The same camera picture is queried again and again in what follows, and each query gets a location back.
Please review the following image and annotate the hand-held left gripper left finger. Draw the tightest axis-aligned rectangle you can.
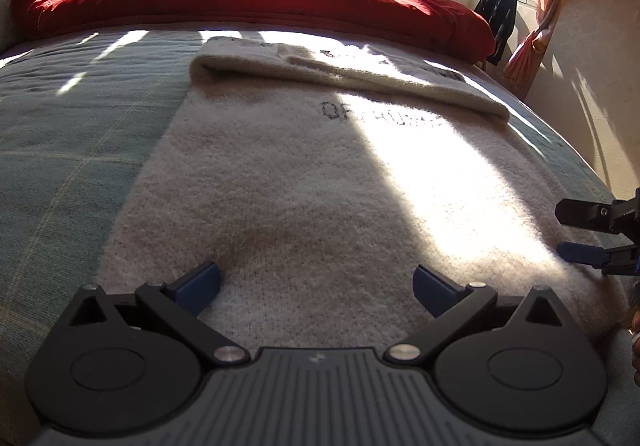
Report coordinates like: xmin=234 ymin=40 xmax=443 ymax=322
xmin=67 ymin=261 xmax=249 ymax=367

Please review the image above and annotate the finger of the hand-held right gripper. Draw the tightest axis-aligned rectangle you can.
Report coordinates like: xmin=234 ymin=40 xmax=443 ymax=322
xmin=556 ymin=241 xmax=640 ymax=277
xmin=555 ymin=197 xmax=640 ymax=233

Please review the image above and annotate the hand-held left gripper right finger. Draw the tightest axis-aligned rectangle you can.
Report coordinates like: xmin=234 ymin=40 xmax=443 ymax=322
xmin=382 ymin=264 xmax=571 ymax=364

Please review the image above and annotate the red duvet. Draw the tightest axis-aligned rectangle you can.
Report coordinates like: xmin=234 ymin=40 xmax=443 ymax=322
xmin=10 ymin=0 xmax=496 ymax=64

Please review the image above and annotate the black jacket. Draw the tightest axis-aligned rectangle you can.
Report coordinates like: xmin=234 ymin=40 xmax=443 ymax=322
xmin=474 ymin=0 xmax=518 ymax=65

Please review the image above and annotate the orange curtain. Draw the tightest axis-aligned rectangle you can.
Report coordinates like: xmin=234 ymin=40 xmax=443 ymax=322
xmin=505 ymin=0 xmax=581 ymax=99

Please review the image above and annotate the cream knitted sweater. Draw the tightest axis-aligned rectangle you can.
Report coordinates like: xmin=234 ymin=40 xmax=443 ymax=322
xmin=97 ymin=38 xmax=628 ymax=352

